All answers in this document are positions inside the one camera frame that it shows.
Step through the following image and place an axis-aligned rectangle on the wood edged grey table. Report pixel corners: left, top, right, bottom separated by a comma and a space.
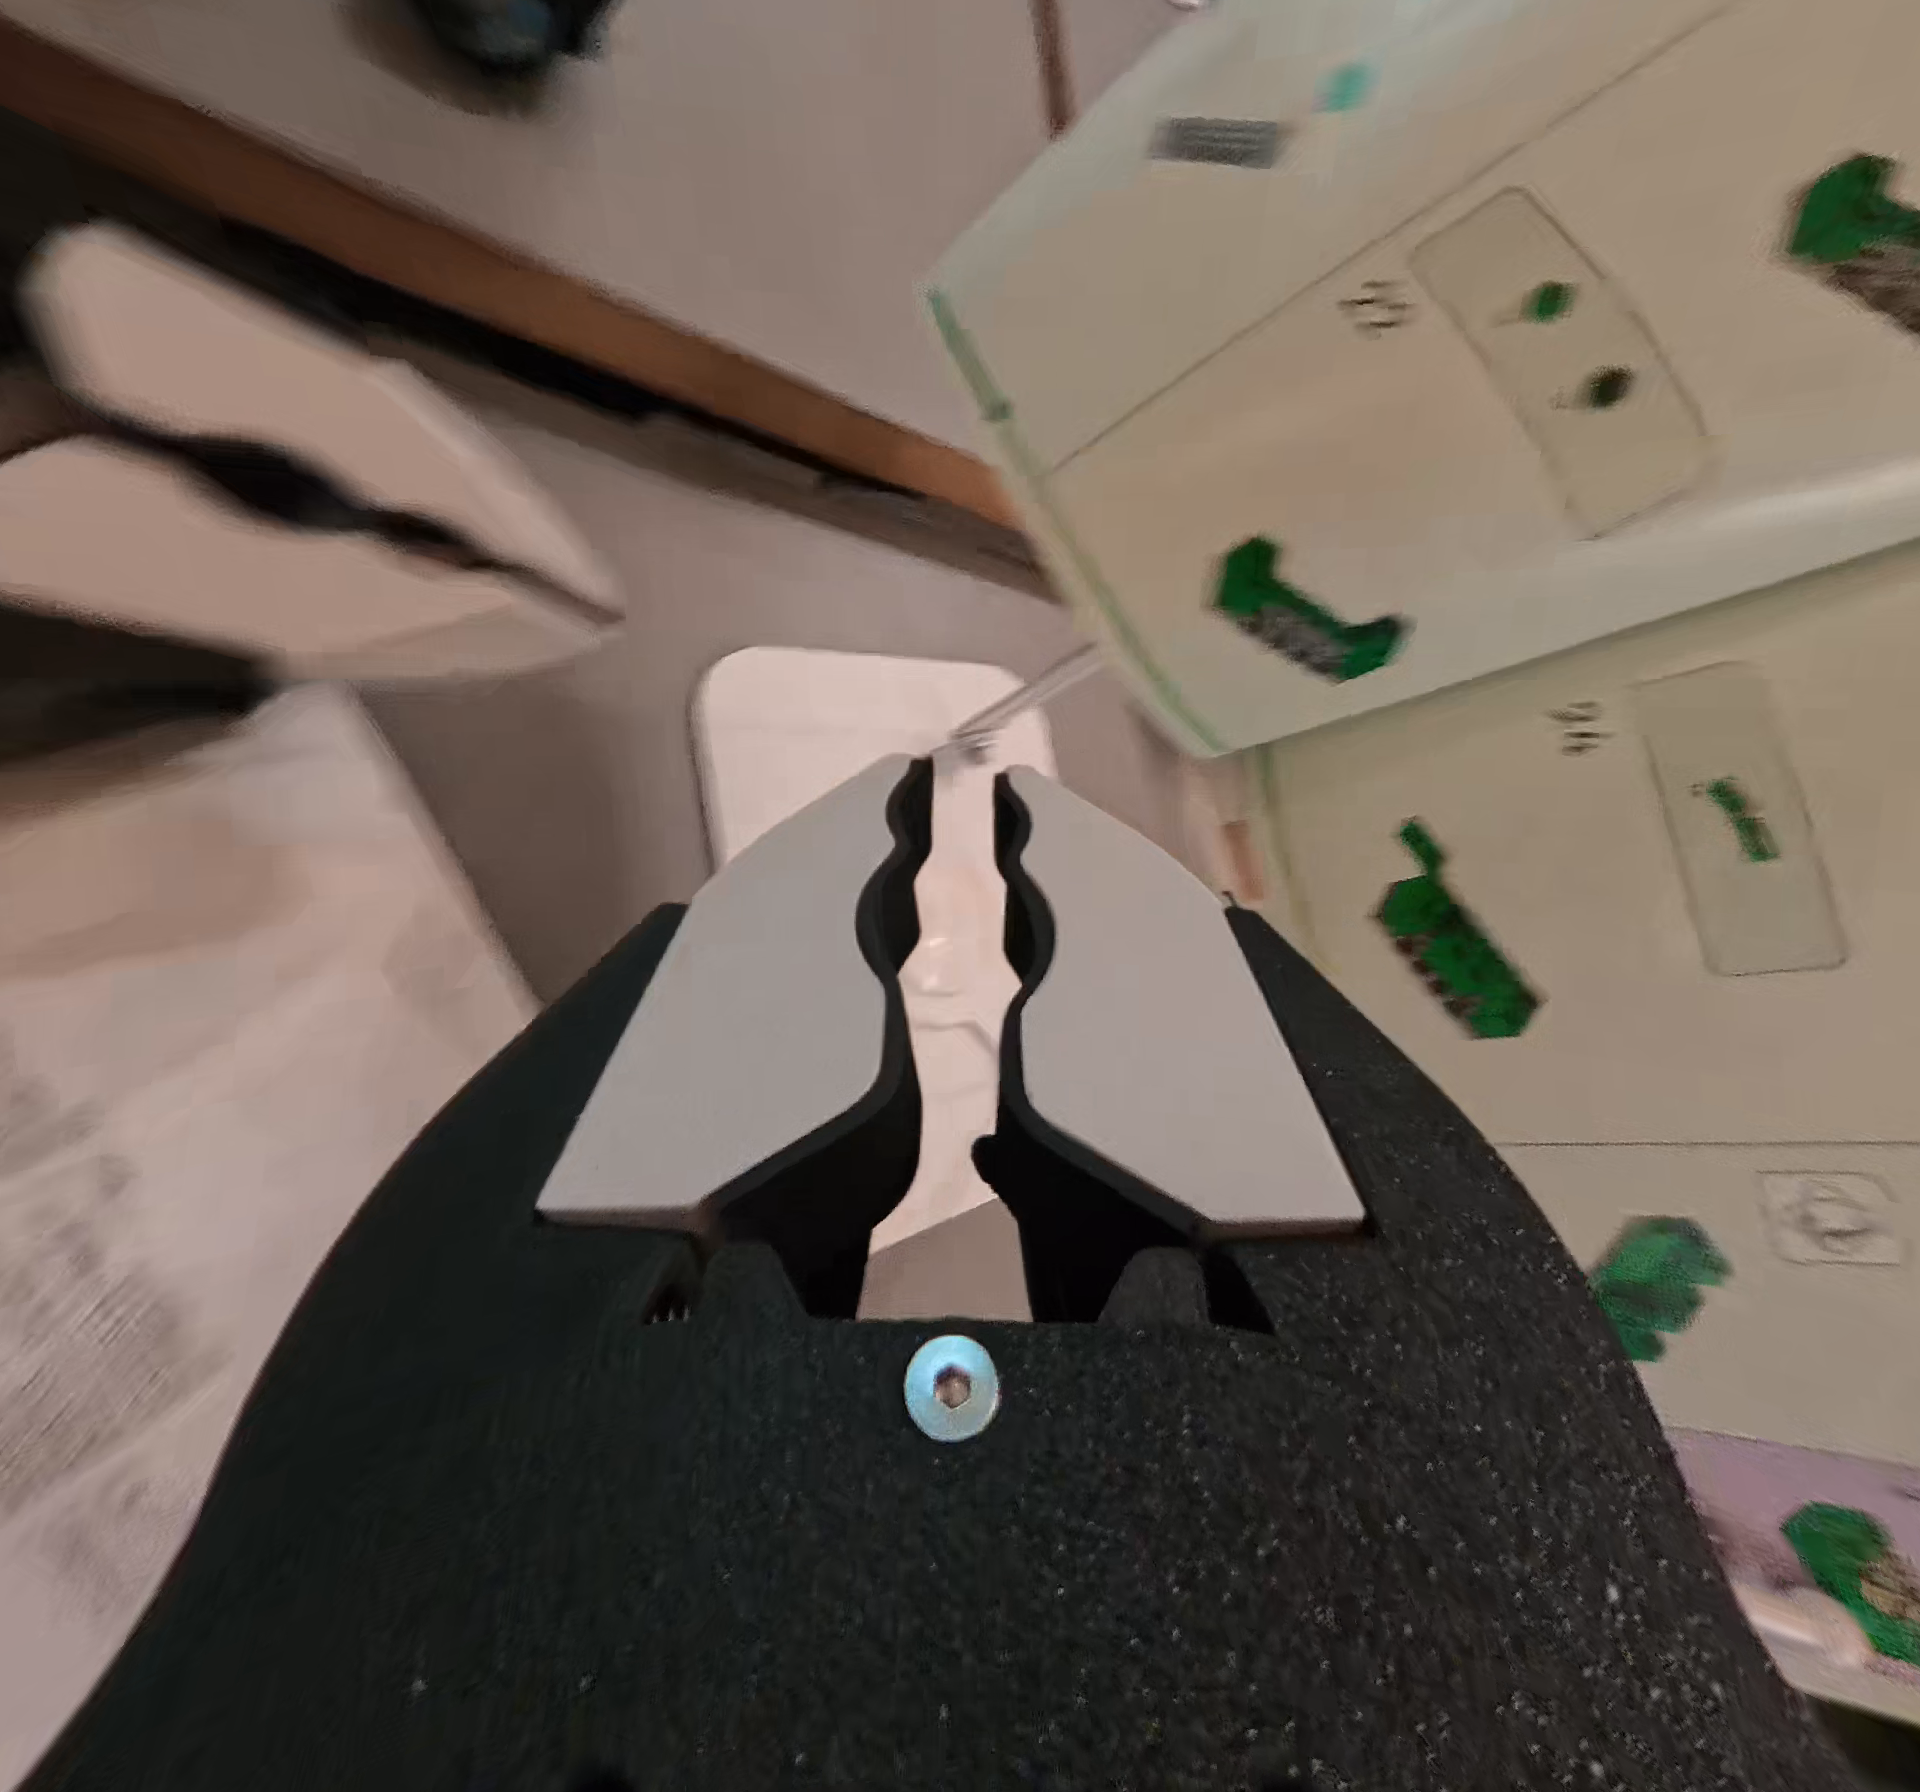
0, 0, 1208, 526

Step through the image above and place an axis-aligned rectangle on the white booklet stand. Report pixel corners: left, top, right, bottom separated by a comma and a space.
693, 645, 1105, 1260

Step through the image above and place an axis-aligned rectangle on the thin brown stick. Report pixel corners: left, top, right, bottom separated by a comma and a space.
1012, 0, 1072, 141

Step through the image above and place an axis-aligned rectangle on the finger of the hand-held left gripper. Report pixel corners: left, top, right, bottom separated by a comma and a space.
0, 434, 621, 684
25, 225, 625, 614

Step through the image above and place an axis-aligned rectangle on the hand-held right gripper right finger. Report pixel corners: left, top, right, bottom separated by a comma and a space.
976, 766, 1364, 1323

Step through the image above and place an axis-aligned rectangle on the white box green print top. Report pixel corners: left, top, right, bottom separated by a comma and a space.
923, 0, 1920, 1693

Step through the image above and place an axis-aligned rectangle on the white printed paper bag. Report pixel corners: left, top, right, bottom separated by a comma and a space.
0, 691, 542, 1691

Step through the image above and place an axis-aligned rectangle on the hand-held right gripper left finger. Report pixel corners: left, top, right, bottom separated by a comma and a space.
535, 757, 923, 1319

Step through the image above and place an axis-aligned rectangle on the grey desk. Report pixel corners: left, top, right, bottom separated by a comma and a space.
268, 353, 1277, 1323

